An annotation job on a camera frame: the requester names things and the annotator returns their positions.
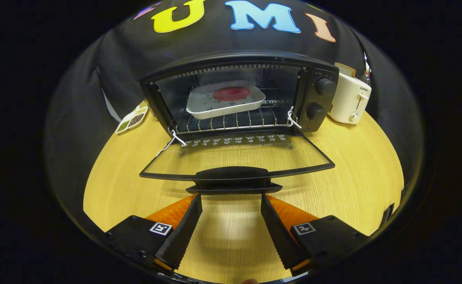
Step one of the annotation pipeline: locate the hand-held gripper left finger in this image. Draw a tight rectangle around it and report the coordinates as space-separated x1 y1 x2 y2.
102 194 203 276

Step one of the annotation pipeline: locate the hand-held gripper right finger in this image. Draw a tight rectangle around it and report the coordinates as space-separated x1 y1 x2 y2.
260 194 370 277

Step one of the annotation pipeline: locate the white square food plate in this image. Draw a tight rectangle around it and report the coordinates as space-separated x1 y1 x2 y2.
186 80 267 120

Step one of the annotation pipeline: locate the black toaster oven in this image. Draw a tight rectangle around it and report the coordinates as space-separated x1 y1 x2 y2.
139 50 340 195

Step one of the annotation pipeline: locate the pink ham slice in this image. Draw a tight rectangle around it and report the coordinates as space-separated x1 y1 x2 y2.
213 86 251 102

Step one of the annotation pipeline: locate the white pop-up toaster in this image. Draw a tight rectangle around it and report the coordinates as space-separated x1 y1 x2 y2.
328 72 372 125

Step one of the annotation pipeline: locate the white compartment dish with grains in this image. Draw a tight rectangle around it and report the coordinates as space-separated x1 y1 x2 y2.
115 105 150 134

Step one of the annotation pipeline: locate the brown toast slice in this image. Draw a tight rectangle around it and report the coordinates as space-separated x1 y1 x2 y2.
335 62 357 78

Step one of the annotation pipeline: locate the black backdrop cloth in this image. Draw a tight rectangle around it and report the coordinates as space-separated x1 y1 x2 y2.
45 0 423 206

